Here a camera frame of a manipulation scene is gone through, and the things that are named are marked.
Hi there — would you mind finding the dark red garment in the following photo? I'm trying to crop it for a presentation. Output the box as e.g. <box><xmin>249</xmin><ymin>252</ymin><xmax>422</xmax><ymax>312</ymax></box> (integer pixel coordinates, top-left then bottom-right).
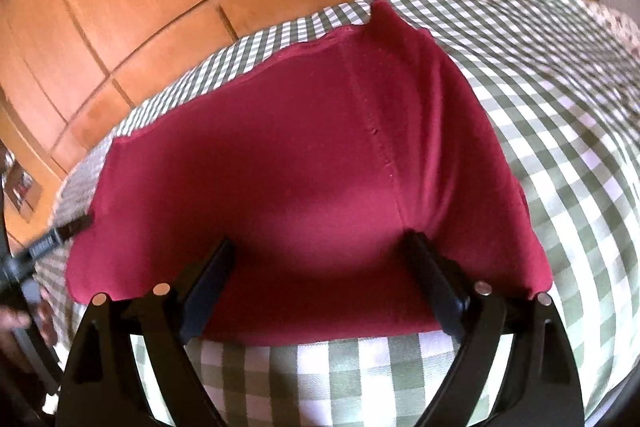
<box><xmin>65</xmin><ymin>0</ymin><xmax>552</xmax><ymax>346</ymax></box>

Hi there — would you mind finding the left hand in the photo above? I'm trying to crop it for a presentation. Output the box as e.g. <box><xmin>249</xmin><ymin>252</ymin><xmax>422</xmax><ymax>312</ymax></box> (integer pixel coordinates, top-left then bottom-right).
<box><xmin>1</xmin><ymin>287</ymin><xmax>58</xmax><ymax>364</ymax></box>

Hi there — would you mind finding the wooden glass door cabinet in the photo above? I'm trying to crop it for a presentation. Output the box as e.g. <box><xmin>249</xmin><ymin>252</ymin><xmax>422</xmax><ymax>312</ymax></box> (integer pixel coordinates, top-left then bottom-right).
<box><xmin>1</xmin><ymin>96</ymin><xmax>65</xmax><ymax>244</ymax></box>

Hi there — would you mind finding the green white checkered bedspread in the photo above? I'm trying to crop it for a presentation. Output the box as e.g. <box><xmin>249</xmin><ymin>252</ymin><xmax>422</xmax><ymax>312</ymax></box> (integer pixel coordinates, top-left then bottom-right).
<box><xmin>34</xmin><ymin>0</ymin><xmax>640</xmax><ymax>427</ymax></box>

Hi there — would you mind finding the floral bed sheet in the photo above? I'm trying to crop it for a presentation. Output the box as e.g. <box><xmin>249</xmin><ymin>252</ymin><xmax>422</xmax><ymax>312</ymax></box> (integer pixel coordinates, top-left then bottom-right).
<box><xmin>582</xmin><ymin>0</ymin><xmax>640</xmax><ymax>60</ymax></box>

